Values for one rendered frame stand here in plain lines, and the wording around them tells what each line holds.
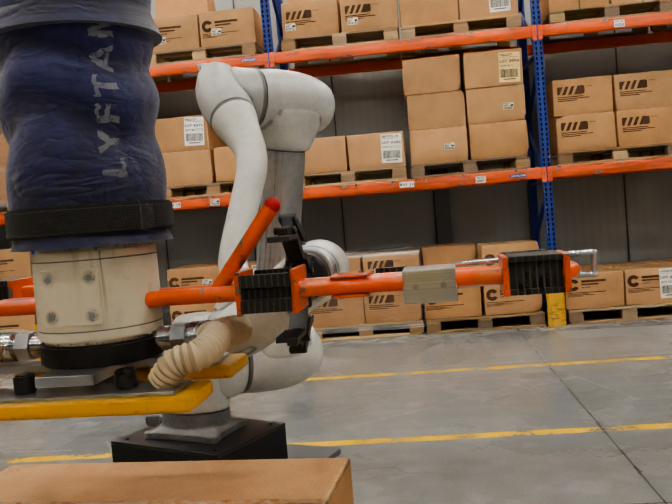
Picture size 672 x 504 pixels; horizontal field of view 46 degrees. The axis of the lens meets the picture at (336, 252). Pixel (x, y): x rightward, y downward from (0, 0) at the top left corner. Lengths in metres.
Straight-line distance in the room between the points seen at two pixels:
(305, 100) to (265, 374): 0.64
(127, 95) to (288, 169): 0.79
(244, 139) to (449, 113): 6.70
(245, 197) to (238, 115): 0.20
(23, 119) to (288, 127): 0.81
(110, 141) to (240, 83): 0.71
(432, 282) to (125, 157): 0.43
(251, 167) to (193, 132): 6.95
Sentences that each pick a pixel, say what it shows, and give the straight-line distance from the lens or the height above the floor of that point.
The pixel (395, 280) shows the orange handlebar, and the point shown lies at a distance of 1.03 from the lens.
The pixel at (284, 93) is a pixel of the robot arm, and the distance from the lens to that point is 1.78.
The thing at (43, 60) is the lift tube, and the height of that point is 1.56.
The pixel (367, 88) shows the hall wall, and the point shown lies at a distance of 9.60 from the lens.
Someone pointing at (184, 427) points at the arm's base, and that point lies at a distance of 1.84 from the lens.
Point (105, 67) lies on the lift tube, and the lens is 1.10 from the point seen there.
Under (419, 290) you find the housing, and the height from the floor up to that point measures 1.22.
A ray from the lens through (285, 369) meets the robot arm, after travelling 1.90.
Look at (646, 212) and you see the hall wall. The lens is 9.86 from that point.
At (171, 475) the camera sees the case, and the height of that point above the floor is 0.94.
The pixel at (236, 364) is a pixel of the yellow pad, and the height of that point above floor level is 1.12.
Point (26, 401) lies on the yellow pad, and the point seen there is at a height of 1.13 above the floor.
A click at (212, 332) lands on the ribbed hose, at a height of 1.19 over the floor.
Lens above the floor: 1.34
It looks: 3 degrees down
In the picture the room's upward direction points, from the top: 5 degrees counter-clockwise
